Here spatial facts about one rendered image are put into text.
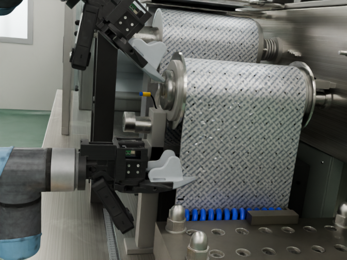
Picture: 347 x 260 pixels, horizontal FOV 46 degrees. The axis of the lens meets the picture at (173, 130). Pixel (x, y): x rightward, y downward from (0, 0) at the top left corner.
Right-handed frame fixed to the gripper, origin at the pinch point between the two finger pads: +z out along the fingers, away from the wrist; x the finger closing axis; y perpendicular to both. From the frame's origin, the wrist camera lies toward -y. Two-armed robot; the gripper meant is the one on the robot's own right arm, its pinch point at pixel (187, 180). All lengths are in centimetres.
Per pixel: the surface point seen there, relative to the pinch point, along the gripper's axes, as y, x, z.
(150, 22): 29, 41, -2
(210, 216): -5.6, -3.6, 4.0
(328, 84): 19.2, 3.6, 28.4
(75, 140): -19, 94, -20
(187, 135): 8.7, -0.3, -1.0
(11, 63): -37, 556, -109
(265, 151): 6.0, -0.3, 14.9
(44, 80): -58, 556, -63
